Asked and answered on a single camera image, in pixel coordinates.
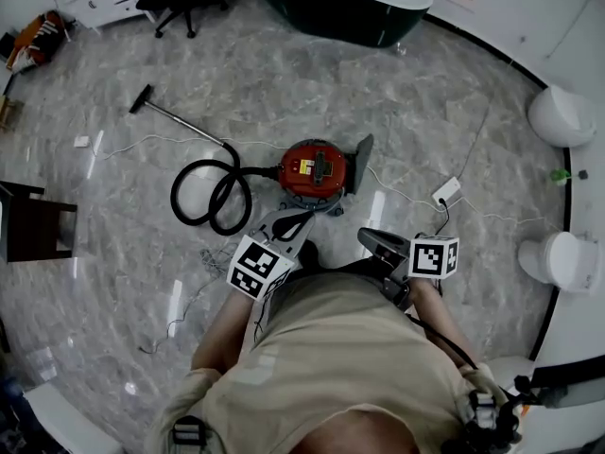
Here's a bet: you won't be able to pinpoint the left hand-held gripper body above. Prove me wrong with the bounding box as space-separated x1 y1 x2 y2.
226 207 317 301

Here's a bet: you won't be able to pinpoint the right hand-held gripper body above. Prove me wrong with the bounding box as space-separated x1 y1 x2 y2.
356 227 460 310

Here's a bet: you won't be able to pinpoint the person's right forearm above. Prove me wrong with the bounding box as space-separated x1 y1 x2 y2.
409 279 474 371

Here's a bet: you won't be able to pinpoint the person's left forearm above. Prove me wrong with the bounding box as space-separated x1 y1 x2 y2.
191 288 259 377

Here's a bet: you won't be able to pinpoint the person's black shoe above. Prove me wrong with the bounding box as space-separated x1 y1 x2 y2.
296 239 321 270

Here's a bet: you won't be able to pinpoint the white power strip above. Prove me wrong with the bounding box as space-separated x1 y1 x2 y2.
431 176 462 206

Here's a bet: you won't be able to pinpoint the person's black trousers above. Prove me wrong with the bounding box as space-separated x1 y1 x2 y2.
283 256 398 297

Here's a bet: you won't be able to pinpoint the red and teal vacuum cleaner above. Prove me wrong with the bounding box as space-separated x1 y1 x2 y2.
276 138 354 218

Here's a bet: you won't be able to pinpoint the person's beige shirt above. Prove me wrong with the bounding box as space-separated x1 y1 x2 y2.
144 271 510 454

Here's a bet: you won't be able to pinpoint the white toilet with tank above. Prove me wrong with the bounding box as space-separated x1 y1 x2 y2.
517 231 604 295

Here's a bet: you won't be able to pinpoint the metal vacuum wand with nozzle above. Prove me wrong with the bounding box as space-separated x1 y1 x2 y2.
128 83 228 147

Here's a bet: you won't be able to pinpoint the black monitor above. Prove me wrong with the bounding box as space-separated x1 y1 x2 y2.
531 360 605 409

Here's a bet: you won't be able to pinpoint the white egg-shaped toilet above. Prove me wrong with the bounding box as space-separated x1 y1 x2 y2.
527 85 597 148

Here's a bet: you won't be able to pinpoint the dark wooden side table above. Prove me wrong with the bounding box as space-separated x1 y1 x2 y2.
0 181 78 264

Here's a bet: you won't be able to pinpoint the white rectangular block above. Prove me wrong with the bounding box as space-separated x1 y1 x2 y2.
23 385 119 454

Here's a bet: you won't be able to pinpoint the dark green bathtub white rim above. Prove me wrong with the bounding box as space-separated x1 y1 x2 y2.
243 0 435 49

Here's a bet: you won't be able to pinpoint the small wooden stool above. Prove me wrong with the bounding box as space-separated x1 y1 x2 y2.
0 96 25 131

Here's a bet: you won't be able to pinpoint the tangled grey cable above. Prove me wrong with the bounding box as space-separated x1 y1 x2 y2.
139 246 237 354

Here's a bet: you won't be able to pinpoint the black power cable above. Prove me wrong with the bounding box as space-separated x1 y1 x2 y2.
433 198 451 236

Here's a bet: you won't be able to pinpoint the white vacuum cable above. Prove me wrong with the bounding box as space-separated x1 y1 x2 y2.
366 166 436 205

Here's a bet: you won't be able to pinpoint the white power strip cable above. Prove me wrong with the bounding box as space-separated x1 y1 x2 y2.
460 196 563 232

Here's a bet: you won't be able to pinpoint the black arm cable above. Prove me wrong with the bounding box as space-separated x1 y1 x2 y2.
406 314 478 369

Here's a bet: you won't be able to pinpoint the black vacuum hose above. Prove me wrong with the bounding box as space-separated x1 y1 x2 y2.
169 142 285 236

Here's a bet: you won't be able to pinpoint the black backpack strap buckle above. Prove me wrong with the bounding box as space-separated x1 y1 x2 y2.
172 416 207 446

